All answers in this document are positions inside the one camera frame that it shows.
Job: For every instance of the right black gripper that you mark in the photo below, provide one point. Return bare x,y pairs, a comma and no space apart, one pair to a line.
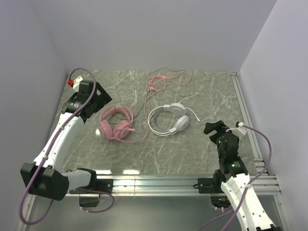
215,130

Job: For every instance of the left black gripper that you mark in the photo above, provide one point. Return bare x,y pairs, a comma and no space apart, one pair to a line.
101,95

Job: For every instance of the pink headphones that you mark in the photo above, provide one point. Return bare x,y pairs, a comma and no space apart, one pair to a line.
122,129

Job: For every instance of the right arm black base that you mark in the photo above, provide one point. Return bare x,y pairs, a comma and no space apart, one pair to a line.
213,186

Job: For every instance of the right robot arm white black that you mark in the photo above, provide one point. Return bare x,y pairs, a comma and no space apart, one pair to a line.
234,180

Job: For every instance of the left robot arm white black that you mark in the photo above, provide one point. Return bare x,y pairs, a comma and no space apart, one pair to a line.
43,176

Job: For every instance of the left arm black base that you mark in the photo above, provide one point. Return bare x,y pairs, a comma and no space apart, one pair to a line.
89,197

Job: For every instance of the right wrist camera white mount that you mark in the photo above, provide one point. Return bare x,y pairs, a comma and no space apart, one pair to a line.
239,129

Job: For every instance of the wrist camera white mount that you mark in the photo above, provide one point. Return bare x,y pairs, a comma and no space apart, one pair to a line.
239,129
74,83

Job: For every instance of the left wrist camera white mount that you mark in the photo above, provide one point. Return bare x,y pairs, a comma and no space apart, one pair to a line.
74,83

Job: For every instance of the aluminium right side rail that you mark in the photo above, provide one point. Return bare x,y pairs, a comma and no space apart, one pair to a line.
258,158

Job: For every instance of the aluminium rail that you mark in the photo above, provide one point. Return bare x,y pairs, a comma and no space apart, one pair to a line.
161,185
258,158

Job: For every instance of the aluminium front rail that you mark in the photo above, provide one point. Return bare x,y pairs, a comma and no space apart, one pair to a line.
161,185

